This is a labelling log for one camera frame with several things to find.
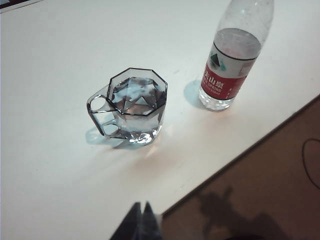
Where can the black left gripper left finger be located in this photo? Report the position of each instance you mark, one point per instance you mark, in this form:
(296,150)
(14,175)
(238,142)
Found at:
(131,225)

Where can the clear plastic water bottle red label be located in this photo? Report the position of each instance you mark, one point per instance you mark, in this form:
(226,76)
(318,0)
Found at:
(222,85)

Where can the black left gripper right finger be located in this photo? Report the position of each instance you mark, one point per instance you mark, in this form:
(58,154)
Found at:
(151,225)

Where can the clear grey faceted mug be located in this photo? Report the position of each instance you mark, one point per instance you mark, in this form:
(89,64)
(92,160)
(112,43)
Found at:
(136,100)

